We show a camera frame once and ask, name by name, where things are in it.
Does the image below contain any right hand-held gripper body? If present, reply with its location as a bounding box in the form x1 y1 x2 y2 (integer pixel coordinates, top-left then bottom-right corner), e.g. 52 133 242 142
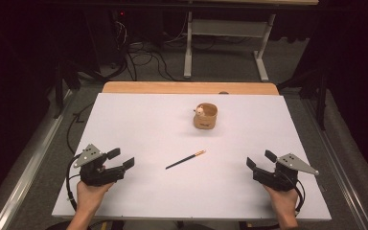
252 152 320 192

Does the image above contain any white metal desk frame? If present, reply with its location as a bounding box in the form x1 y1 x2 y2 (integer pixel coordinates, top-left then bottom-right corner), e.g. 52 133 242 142
183 11 277 82

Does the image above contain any person's left hand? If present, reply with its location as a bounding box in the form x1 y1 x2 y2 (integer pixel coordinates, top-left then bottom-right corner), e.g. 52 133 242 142
76 180 114 215

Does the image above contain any person's right hand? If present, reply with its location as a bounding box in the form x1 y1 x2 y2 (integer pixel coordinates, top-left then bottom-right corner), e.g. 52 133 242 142
262 183 300 219

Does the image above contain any black stand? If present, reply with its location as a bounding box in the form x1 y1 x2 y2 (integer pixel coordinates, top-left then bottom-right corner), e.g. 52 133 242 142
53 59 81 120
277 68 331 131

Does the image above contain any metal floor rail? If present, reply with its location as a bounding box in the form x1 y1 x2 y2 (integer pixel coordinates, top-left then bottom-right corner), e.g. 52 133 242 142
0 88 75 230
302 98 368 230

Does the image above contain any wooden chopstick holder with figure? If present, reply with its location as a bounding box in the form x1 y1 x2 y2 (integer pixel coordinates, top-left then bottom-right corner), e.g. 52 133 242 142
193 102 219 130

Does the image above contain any wooden table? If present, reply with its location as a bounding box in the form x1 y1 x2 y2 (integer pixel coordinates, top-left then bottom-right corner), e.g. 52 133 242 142
102 80 280 96

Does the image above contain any black floor cable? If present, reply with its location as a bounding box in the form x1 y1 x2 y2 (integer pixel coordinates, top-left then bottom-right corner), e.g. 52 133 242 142
65 101 96 156

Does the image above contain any white board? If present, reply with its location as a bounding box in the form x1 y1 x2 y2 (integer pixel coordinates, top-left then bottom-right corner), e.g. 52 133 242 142
51 92 333 222

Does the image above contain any black chopstick with tan tip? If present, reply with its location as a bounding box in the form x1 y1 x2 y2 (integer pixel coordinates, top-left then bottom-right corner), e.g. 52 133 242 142
165 149 207 171

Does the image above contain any bundle of black floor cables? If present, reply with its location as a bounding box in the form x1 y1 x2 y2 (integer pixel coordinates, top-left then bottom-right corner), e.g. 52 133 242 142
106 18 186 82

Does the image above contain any left hand-held gripper cable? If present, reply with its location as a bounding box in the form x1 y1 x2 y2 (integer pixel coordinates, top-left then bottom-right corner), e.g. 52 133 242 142
64 152 82 213

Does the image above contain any right hand-held gripper cable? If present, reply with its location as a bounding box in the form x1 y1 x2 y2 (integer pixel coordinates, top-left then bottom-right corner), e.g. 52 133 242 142
286 172 307 216

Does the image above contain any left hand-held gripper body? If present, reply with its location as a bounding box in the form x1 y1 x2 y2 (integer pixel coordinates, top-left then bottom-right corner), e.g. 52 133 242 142
73 143 126 187

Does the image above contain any hand-held gripper cable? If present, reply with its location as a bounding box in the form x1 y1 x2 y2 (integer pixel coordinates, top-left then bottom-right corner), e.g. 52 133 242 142
64 152 82 213
286 172 307 216

